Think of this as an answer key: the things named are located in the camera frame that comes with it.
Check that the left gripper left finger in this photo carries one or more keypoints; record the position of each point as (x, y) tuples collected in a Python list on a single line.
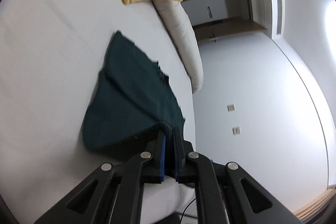
[(112, 193)]

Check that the wall socket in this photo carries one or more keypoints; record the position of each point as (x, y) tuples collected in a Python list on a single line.
[(231, 107), (236, 130)]

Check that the wall air vent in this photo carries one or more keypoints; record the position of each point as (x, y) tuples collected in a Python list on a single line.
[(279, 17)]

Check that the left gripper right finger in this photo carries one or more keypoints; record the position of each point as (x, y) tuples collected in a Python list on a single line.
[(225, 193)]

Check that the dark green sweater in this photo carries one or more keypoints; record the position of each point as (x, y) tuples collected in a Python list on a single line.
[(132, 103)]

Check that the upper wall socket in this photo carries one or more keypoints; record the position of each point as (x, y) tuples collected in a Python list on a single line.
[(231, 107)]

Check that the lower wall socket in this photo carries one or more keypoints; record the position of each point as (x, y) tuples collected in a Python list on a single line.
[(236, 130)]

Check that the beige rolled duvet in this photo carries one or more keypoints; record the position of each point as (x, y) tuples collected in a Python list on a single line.
[(181, 31)]

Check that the wooden door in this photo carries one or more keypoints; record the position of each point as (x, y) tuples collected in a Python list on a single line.
[(212, 31)]

